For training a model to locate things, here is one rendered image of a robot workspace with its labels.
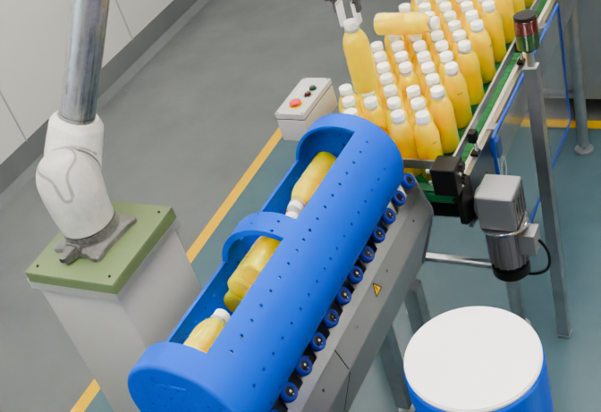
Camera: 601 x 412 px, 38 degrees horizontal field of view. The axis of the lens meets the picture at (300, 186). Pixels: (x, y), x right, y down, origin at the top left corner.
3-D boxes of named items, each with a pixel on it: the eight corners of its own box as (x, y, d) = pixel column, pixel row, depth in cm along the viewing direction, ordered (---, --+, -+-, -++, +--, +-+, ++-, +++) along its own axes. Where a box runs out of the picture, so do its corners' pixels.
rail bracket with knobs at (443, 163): (428, 198, 241) (422, 169, 235) (437, 182, 245) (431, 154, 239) (462, 202, 236) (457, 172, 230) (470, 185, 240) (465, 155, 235)
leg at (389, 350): (396, 415, 297) (355, 283, 262) (402, 401, 301) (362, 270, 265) (412, 418, 294) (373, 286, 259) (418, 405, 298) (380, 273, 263)
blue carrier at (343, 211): (157, 444, 190) (104, 357, 174) (322, 194, 248) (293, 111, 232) (266, 473, 175) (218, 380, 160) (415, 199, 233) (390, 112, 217)
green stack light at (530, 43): (513, 52, 239) (512, 37, 237) (520, 40, 244) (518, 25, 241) (537, 52, 236) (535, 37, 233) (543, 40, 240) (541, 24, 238)
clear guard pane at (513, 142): (512, 263, 275) (492, 138, 248) (568, 121, 327) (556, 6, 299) (513, 263, 275) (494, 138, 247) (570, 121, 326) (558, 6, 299)
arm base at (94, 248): (43, 261, 241) (34, 247, 238) (94, 209, 255) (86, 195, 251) (88, 273, 231) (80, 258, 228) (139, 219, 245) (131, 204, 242)
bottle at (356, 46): (384, 82, 239) (369, 22, 228) (368, 96, 236) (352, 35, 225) (365, 78, 244) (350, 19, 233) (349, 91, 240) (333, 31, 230)
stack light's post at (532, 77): (557, 337, 306) (521, 69, 243) (560, 329, 308) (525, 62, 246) (569, 339, 304) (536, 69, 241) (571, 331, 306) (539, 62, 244)
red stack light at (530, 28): (512, 37, 237) (510, 23, 234) (518, 25, 241) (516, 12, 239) (535, 36, 233) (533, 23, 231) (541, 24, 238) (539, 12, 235)
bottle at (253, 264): (244, 284, 197) (281, 231, 210) (270, 289, 194) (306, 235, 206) (235, 261, 193) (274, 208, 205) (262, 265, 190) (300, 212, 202)
